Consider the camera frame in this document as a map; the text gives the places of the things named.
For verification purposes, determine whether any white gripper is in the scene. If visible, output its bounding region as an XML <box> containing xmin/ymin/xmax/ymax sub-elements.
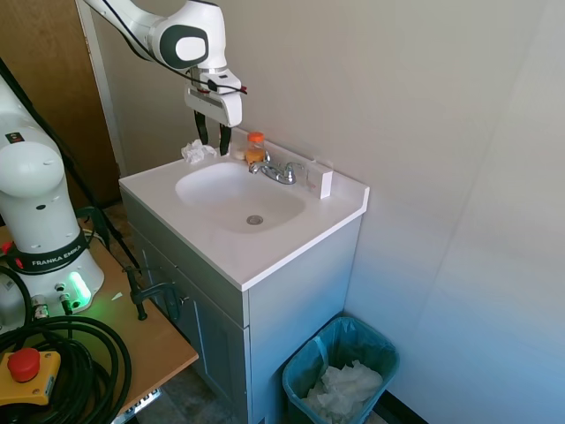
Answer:
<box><xmin>184</xmin><ymin>65</ymin><xmax>245</xmax><ymax>156</ymax></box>

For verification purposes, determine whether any white tissue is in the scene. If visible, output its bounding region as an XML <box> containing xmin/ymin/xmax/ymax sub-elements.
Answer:
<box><xmin>179</xmin><ymin>139</ymin><xmax>219</xmax><ymax>166</ymax></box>

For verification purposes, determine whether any trash bin with teal liner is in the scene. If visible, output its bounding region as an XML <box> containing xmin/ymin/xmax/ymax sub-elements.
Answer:
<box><xmin>282</xmin><ymin>314</ymin><xmax>401</xmax><ymax>424</ymax></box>

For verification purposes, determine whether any orange-lid clear jar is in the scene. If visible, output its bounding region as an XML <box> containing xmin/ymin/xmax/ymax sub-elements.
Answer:
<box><xmin>245</xmin><ymin>131</ymin><xmax>267</xmax><ymax>166</ymax></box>

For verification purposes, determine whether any chrome sink faucet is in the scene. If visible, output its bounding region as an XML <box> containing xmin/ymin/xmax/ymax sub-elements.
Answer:
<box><xmin>247</xmin><ymin>151</ymin><xmax>306</xmax><ymax>186</ymax></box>

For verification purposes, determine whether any white rectangular carton box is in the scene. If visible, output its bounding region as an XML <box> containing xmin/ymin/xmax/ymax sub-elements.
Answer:
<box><xmin>305</xmin><ymin>158</ymin><xmax>335</xmax><ymax>200</ymax></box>

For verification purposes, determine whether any white sink countertop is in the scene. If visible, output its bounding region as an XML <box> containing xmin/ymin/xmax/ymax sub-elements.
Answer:
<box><xmin>118</xmin><ymin>136</ymin><xmax>371</xmax><ymax>292</ymax></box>

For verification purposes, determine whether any brown wooden door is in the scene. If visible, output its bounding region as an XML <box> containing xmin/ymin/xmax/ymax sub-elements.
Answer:
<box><xmin>0</xmin><ymin>0</ymin><xmax>121</xmax><ymax>209</ymax></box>

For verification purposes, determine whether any black table clamp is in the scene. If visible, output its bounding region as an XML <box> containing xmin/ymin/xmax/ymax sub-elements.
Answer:
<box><xmin>123</xmin><ymin>264</ymin><xmax>183</xmax><ymax>322</ymax></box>

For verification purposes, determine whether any grey vanity cabinet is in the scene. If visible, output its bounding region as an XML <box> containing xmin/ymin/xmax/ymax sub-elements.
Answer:
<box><xmin>120</xmin><ymin>189</ymin><xmax>364</xmax><ymax>424</ymax></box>

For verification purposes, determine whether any white tissues pile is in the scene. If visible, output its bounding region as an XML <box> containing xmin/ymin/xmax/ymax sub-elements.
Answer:
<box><xmin>301</xmin><ymin>359</ymin><xmax>385</xmax><ymax>423</ymax></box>

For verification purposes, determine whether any yellow emergency stop button box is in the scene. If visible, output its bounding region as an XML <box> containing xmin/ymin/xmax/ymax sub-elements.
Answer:
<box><xmin>0</xmin><ymin>346</ymin><xmax>63</xmax><ymax>405</ymax></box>

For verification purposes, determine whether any wrist camera with red mount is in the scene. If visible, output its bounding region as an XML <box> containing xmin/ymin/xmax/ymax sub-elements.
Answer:
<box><xmin>197</xmin><ymin>76</ymin><xmax>249</xmax><ymax>96</ymax></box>

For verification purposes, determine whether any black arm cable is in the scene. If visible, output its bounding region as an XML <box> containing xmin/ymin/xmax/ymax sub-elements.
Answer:
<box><xmin>93</xmin><ymin>0</ymin><xmax>249</xmax><ymax>96</ymax></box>

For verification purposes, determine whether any black coiled cable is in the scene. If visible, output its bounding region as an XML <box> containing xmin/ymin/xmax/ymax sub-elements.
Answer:
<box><xmin>0</xmin><ymin>316</ymin><xmax>134</xmax><ymax>424</ymax></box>

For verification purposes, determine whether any black wall baseboard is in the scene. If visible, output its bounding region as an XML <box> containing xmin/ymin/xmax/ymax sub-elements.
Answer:
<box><xmin>378</xmin><ymin>390</ymin><xmax>430</xmax><ymax>424</ymax></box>

